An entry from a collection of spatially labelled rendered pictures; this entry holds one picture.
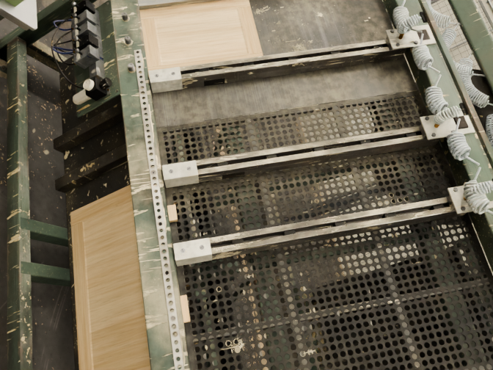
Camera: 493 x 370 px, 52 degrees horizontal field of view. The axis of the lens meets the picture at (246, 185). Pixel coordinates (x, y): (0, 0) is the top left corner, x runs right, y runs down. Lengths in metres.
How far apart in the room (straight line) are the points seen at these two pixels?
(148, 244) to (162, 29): 0.98
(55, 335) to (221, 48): 1.48
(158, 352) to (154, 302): 0.16
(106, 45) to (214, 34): 0.46
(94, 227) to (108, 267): 0.21
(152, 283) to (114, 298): 0.44
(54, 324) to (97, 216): 0.56
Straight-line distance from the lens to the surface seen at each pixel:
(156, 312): 1.72
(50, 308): 2.56
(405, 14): 2.22
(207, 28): 2.30
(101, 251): 2.25
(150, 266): 1.76
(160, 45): 2.25
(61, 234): 2.46
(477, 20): 2.85
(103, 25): 2.35
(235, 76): 2.11
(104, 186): 2.36
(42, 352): 2.48
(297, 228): 1.78
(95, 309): 2.22
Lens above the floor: 1.86
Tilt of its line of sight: 23 degrees down
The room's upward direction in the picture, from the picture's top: 67 degrees clockwise
